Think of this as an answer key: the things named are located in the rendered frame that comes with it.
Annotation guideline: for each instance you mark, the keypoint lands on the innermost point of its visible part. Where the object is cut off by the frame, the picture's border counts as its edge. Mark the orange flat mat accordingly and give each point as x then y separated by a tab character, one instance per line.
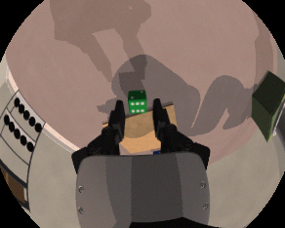
139	131

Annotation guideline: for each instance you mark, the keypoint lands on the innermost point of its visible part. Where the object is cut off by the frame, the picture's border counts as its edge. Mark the green die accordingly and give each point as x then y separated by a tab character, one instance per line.
137	102

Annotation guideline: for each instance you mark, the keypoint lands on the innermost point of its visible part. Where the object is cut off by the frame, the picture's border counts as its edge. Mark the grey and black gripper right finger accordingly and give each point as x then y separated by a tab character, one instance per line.
173	140

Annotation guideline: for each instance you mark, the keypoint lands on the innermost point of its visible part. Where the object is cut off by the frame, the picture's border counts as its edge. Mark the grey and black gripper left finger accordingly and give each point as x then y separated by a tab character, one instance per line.
104	144

